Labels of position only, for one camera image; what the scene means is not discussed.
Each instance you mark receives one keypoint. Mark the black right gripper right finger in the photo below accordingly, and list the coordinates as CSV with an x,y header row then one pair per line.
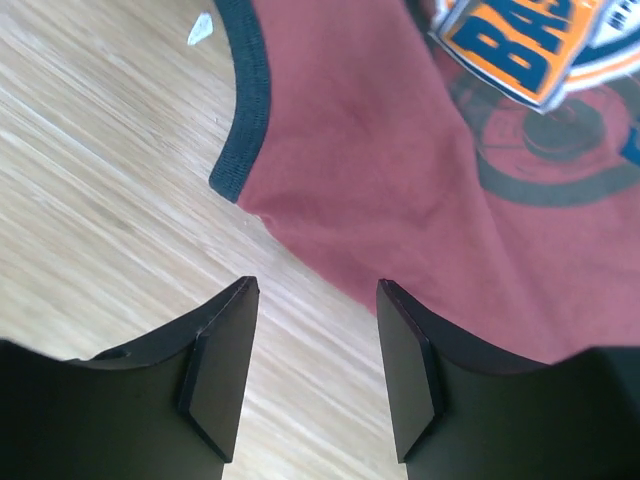
x,y
462,408

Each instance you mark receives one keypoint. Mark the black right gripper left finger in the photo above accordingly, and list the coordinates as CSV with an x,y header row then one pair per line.
x,y
165,405

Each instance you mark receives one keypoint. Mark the red graphic tank top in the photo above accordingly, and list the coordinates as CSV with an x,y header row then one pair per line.
x,y
484,155

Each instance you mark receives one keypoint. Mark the white paper scrap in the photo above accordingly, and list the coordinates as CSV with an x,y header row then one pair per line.
x,y
202,29

